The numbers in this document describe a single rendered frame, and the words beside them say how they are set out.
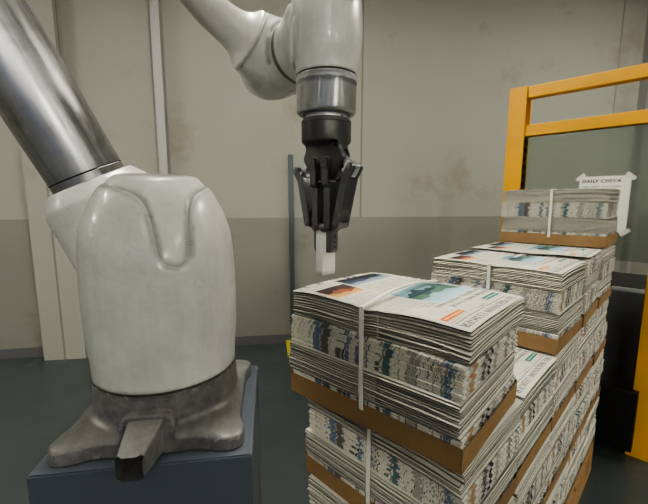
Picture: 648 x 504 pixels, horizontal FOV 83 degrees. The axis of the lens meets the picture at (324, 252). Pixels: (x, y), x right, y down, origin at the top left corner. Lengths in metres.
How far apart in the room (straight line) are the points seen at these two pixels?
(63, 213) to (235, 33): 0.37
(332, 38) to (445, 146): 2.99
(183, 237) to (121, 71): 3.08
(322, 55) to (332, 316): 0.44
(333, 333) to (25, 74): 0.59
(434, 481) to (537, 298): 0.60
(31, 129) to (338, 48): 0.41
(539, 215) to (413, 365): 1.23
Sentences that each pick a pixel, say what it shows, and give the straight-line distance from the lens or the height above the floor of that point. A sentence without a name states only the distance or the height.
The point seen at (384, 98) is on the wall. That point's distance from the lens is 3.37.
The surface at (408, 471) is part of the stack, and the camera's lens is 0.79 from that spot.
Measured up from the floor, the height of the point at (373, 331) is 1.02.
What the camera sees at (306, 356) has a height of 0.93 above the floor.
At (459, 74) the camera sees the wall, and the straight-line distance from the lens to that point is 3.68.
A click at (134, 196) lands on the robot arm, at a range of 0.40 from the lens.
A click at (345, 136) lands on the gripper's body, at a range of 0.56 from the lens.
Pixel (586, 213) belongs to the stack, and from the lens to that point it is 1.72.
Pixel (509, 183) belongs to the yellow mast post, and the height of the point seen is 1.34.
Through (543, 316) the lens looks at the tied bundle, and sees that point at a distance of 1.17.
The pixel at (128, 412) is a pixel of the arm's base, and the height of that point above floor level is 1.04.
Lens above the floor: 1.25
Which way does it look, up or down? 8 degrees down
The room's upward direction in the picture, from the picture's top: straight up
